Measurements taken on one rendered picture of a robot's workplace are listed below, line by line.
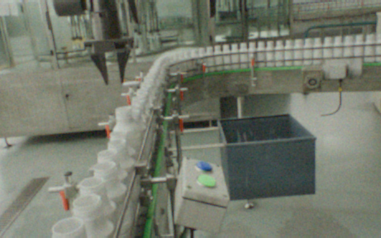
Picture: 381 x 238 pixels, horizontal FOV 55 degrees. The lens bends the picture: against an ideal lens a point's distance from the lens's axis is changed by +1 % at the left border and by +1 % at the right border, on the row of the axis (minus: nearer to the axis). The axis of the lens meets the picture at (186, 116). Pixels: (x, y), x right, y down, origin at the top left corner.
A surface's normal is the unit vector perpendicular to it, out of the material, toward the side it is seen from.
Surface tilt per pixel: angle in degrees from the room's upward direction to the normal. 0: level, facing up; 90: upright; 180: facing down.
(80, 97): 90
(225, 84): 89
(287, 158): 90
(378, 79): 90
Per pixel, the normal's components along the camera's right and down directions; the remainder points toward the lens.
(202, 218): 0.01, 0.27
